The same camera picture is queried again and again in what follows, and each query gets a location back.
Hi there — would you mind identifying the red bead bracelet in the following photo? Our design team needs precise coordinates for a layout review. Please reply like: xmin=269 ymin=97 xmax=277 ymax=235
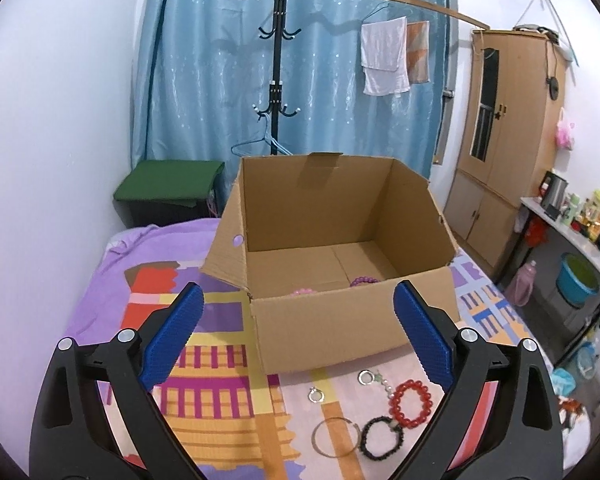
xmin=389 ymin=378 xmax=434 ymax=430

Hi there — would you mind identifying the silver clasp bead chain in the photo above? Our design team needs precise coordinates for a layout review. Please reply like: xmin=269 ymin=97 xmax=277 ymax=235
xmin=356 ymin=368 xmax=399 ymax=401

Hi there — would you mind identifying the thin gold bangle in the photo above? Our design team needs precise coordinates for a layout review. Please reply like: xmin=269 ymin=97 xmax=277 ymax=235
xmin=311 ymin=416 xmax=362 ymax=460

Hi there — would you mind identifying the light blue plastic bag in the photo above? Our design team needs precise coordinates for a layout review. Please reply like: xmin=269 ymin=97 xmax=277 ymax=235
xmin=550 ymin=367 xmax=577 ymax=398

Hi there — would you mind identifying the pink water bottle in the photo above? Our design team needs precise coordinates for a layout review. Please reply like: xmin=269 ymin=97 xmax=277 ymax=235
xmin=504 ymin=260 xmax=536 ymax=307

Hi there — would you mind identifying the blue plastic basin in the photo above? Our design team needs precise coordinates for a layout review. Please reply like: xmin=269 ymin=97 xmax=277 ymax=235
xmin=556 ymin=252 xmax=600 ymax=309

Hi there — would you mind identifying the white side table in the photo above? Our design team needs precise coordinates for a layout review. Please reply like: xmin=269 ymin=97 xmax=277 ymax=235
xmin=494 ymin=197 xmax=600 ymax=366

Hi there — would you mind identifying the green white bottle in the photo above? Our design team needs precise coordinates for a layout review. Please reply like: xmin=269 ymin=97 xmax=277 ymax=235
xmin=560 ymin=193 xmax=580 ymax=226

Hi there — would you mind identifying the black electric kettle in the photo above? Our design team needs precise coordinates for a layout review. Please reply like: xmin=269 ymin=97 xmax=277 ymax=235
xmin=540 ymin=171 xmax=568 ymax=220

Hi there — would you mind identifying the brown cardboard box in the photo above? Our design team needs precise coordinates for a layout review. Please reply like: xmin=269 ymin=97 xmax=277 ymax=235
xmin=202 ymin=153 xmax=458 ymax=374

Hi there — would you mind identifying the green covered black bin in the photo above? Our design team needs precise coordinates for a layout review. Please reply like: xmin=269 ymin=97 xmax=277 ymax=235
xmin=114 ymin=160 xmax=224 ymax=226

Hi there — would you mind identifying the pink plastic bag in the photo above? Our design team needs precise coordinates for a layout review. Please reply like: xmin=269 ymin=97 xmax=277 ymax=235
xmin=555 ymin=107 xmax=574 ymax=151

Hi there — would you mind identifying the wooden wardrobe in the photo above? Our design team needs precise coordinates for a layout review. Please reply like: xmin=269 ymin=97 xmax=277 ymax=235
xmin=444 ymin=30 xmax=568 ymax=273

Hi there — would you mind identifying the blue clothes hanger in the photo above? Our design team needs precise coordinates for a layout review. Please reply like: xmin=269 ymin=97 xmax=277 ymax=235
xmin=230 ymin=115 xmax=292 ymax=157

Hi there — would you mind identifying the blue curtain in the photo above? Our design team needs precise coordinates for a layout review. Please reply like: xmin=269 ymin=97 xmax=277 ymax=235
xmin=130 ymin=0 xmax=449 ymax=180

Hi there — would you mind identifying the white hanging towel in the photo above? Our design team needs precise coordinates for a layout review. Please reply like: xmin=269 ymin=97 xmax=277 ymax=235
xmin=361 ymin=16 xmax=411 ymax=96

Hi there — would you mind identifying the orange patterned hanging towel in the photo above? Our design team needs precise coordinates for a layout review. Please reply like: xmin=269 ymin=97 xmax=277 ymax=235
xmin=406 ymin=21 xmax=429 ymax=84

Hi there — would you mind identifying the black coat rack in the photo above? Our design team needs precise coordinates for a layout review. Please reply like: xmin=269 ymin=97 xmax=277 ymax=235
xmin=253 ymin=0 xmax=301 ymax=155

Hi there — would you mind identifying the black bead bracelet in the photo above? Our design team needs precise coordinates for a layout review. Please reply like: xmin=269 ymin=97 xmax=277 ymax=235
xmin=360 ymin=415 xmax=406 ymax=461

